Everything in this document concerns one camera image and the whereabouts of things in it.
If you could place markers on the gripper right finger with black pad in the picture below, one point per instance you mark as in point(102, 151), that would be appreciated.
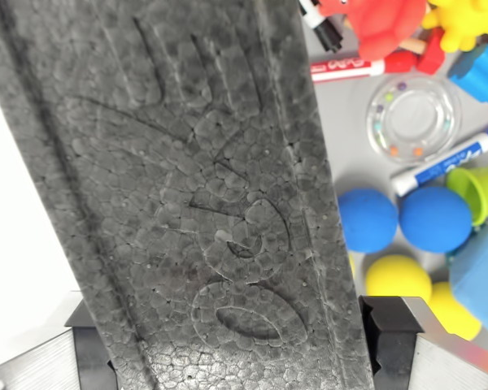
point(415, 349)

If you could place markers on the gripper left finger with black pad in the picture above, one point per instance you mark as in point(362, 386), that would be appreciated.
point(44, 365)

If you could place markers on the grey styrofoam brick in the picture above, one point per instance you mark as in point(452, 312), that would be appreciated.
point(187, 203)

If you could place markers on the light blue foam block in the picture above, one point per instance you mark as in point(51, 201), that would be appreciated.
point(482, 276)

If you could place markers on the blue foam ball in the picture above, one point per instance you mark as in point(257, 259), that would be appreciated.
point(368, 219)
point(435, 219)

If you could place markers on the green plastic cup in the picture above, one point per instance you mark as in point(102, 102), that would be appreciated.
point(480, 195)

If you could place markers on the blue dry erase marker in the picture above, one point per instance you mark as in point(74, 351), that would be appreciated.
point(439, 166)

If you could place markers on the blue plastic block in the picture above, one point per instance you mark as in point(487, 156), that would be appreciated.
point(480, 73)

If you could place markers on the red dry erase marker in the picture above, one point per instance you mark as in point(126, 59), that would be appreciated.
point(349, 69)

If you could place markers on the red wooden peg toy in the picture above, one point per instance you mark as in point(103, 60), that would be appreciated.
point(431, 55)

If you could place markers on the red rubber bear toy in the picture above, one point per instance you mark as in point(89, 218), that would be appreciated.
point(382, 28)

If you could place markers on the yellow spiky rubber toy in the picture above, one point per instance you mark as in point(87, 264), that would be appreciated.
point(459, 24)

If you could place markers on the black dry erase marker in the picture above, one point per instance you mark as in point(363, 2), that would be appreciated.
point(323, 28)

